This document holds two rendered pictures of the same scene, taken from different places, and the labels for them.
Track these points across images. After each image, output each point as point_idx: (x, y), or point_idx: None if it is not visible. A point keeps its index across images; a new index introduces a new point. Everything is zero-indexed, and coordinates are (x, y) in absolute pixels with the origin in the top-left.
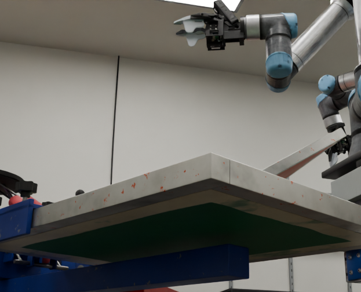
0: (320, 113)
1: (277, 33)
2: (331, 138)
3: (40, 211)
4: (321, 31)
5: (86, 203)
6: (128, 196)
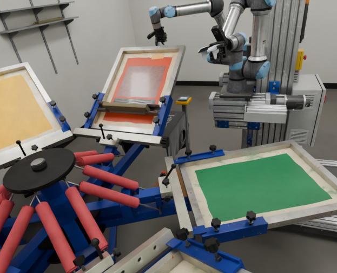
0: (152, 20)
1: (242, 50)
2: (183, 52)
3: (271, 224)
4: (234, 30)
5: (304, 219)
6: (328, 215)
